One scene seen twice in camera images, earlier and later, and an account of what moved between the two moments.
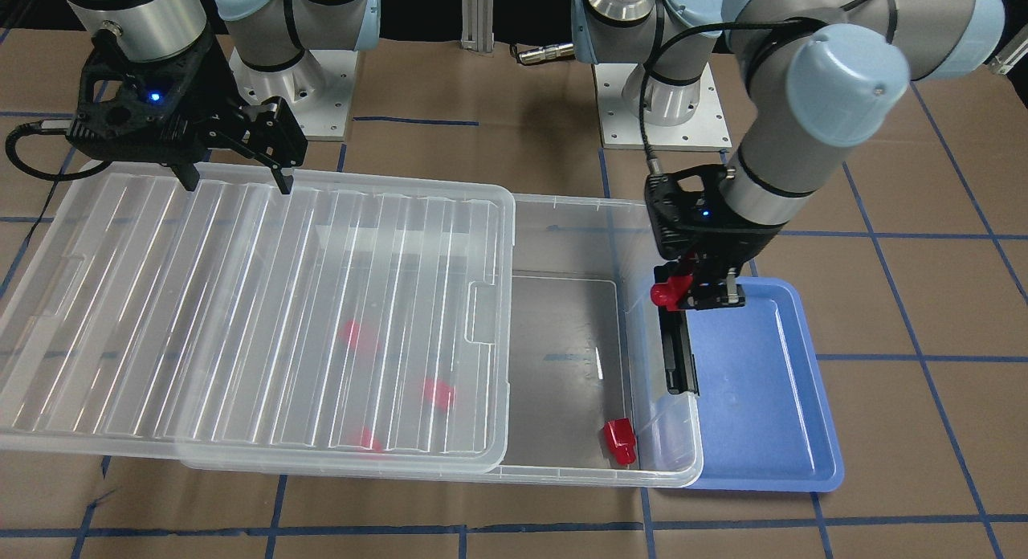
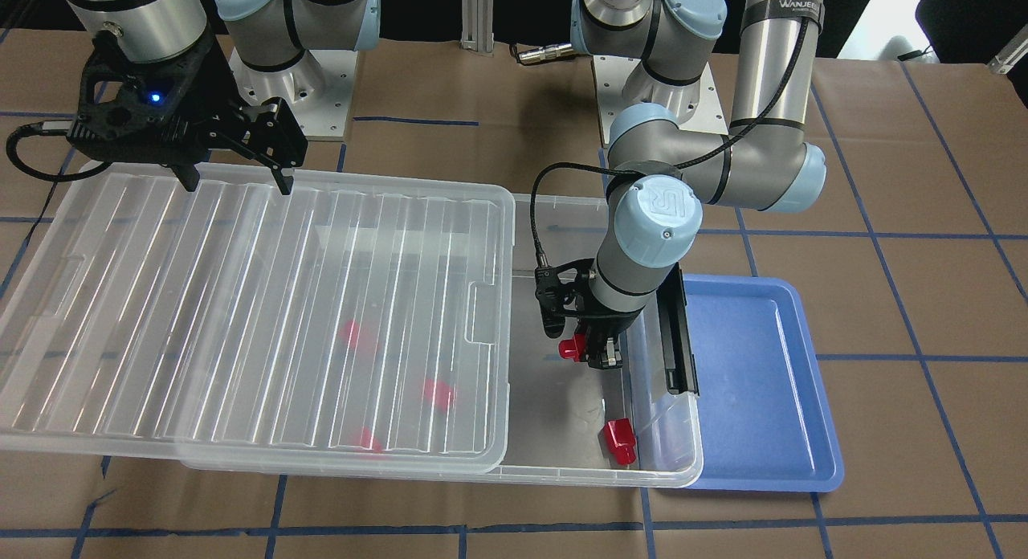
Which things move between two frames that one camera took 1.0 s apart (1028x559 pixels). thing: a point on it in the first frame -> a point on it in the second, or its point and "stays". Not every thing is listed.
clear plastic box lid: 342,323 stays
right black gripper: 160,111 stays
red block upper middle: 349,333 stays
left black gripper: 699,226 -> 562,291
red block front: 369,442 stays
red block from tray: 671,295 -> 573,348
